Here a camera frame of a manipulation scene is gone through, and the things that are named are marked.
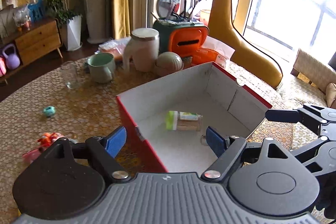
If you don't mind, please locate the red orange toy figure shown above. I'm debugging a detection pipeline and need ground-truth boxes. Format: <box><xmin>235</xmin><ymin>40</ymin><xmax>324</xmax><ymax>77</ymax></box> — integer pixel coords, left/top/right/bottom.
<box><xmin>37</xmin><ymin>132</ymin><xmax>64</xmax><ymax>148</ymax></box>

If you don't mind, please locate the green lid toothpick jar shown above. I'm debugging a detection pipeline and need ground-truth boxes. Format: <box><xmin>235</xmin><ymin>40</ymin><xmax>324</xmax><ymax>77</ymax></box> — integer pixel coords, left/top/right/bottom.
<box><xmin>165</xmin><ymin>110</ymin><xmax>203</xmax><ymax>131</ymax></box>

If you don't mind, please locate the pink heart shaped box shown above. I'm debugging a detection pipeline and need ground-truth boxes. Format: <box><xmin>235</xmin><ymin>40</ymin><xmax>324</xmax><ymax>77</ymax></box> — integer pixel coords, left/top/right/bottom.
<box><xmin>22</xmin><ymin>147</ymin><xmax>44</xmax><ymax>164</ymax></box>

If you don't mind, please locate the red white cardboard box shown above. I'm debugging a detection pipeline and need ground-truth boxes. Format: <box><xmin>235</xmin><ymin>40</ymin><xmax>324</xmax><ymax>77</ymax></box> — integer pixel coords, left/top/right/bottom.
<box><xmin>117</xmin><ymin>63</ymin><xmax>271</xmax><ymax>173</ymax></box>

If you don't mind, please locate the yellow giraffe statue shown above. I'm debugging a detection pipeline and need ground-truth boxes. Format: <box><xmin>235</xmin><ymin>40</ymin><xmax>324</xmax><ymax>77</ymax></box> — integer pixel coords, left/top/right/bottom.
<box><xmin>208</xmin><ymin>0</ymin><xmax>283</xmax><ymax>89</ymax></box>

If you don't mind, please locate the green ceramic mug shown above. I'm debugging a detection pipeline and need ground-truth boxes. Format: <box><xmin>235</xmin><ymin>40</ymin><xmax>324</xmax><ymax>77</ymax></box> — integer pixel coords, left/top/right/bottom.
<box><xmin>87</xmin><ymin>52</ymin><xmax>116</xmax><ymax>84</ymax></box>

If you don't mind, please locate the clear drinking glass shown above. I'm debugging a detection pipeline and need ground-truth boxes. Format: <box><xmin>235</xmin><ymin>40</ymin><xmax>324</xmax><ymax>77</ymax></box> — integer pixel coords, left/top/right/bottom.
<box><xmin>60</xmin><ymin>61</ymin><xmax>79</xmax><ymax>89</ymax></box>

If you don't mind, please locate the orange tissue packet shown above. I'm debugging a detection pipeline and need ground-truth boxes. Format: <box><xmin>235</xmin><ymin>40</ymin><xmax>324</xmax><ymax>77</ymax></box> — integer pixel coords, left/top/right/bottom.
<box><xmin>191</xmin><ymin>36</ymin><xmax>235</xmax><ymax>68</ymax></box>

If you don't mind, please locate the purple kettlebell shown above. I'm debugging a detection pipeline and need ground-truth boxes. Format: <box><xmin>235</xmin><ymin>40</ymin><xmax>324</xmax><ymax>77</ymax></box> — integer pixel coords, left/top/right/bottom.
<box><xmin>2</xmin><ymin>44</ymin><xmax>21</xmax><ymax>70</ymax></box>

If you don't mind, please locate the wooden media sideboard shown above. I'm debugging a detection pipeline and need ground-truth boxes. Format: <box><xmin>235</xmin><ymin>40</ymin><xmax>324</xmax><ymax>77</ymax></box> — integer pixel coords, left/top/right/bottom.
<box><xmin>1</xmin><ymin>18</ymin><xmax>62</xmax><ymax>84</ymax></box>

